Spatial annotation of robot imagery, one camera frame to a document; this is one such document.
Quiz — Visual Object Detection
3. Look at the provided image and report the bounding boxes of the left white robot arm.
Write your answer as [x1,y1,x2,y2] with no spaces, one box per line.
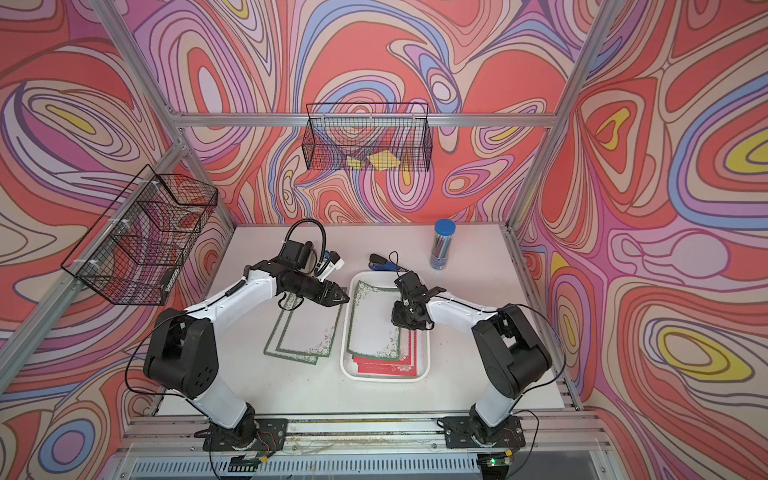
[143,240,349,451]

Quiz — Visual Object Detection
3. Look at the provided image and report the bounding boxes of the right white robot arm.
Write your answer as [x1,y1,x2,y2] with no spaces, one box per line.
[391,271,553,448]

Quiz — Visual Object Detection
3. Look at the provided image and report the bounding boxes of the white plastic storage tray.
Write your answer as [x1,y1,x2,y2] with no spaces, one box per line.
[339,271,431,383]

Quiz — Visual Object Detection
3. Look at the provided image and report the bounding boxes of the red bordered stationery sheet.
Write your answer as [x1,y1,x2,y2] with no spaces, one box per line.
[352,329,418,377]

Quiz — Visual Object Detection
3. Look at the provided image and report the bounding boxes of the blue black stapler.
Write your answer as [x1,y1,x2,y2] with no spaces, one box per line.
[368,253,401,272]

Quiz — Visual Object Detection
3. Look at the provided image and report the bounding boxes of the blue lid pen tube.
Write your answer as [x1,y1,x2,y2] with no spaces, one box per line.
[430,219,457,270]

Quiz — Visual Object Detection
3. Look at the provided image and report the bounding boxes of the yellow sticky note small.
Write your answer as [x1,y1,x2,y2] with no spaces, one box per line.
[345,156,365,170]

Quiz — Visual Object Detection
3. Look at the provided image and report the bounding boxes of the yellow sticky note large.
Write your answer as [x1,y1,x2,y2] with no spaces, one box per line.
[367,150,401,171]

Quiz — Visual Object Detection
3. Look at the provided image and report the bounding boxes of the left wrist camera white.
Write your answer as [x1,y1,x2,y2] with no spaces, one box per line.
[315,251,344,281]

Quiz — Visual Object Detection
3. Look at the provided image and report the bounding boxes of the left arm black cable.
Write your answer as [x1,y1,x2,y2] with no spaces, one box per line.
[284,218,329,265]

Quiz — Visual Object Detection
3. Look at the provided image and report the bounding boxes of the back black wire basket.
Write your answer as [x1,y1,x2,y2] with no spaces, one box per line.
[301,101,433,172]

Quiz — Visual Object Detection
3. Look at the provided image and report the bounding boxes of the black wire basket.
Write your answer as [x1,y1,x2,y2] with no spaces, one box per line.
[301,101,433,172]
[61,165,218,306]

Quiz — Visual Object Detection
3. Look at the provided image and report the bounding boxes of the left black wire basket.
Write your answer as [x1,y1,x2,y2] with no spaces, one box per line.
[61,165,218,306]

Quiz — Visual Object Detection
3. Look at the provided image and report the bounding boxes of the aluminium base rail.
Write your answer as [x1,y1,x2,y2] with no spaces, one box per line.
[101,410,627,479]

